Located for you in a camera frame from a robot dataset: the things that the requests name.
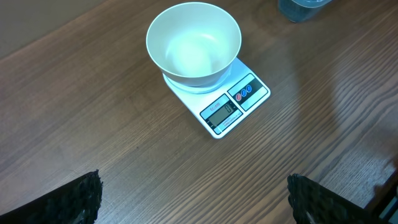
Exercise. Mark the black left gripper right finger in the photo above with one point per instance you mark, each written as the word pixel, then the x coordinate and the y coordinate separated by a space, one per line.
pixel 313 203

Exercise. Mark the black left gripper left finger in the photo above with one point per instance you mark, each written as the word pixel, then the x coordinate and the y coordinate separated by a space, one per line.
pixel 75 202

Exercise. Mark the white digital kitchen scale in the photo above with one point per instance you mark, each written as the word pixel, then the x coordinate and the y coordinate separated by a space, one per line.
pixel 220 107

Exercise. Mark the white bowl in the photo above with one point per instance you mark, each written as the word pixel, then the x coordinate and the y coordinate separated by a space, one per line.
pixel 194 43

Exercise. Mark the clear plastic container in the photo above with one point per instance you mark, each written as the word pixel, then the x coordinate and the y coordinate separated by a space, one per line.
pixel 301 10

